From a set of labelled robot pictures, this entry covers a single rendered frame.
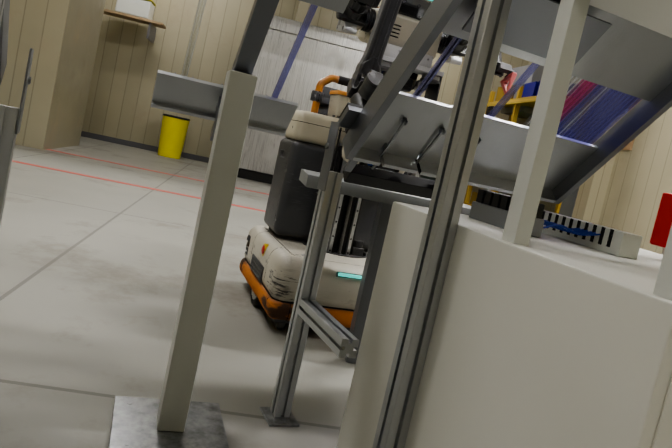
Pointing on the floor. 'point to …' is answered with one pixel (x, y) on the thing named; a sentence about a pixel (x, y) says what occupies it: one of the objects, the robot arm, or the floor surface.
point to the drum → (172, 136)
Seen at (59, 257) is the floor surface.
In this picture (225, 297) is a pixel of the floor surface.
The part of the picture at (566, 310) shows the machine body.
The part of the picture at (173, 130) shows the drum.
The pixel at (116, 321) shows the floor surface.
